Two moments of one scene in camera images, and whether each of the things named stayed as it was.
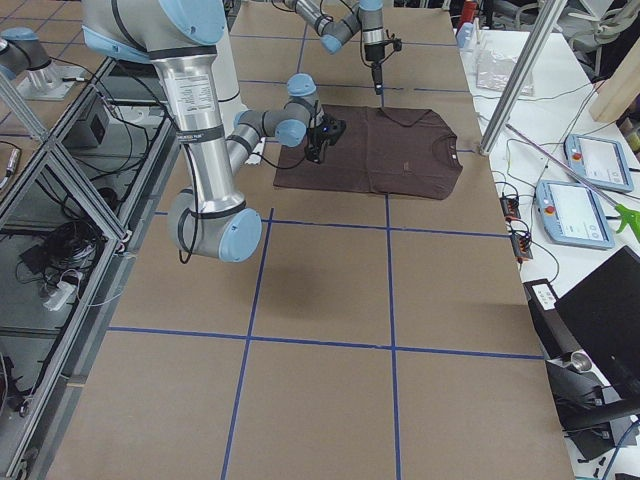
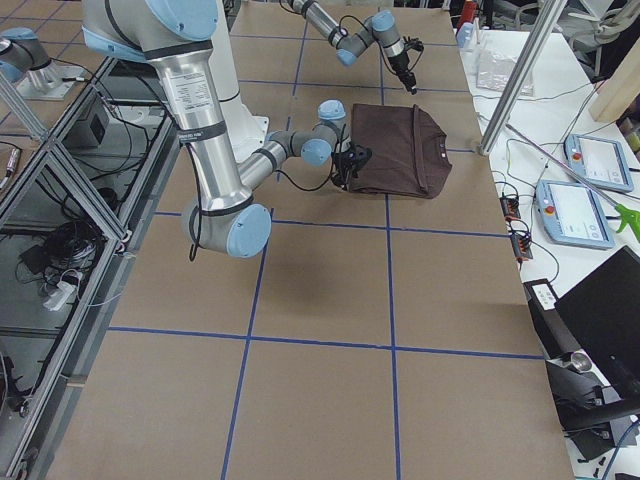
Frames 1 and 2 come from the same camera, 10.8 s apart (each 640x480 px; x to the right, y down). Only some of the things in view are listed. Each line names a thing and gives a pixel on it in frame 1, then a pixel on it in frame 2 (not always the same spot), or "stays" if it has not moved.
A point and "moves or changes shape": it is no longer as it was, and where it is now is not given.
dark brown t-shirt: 397,151 moves or changes shape
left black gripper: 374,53 to 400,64
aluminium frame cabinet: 70,228 stays
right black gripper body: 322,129 to 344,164
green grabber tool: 631,217 stays
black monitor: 602,315 stays
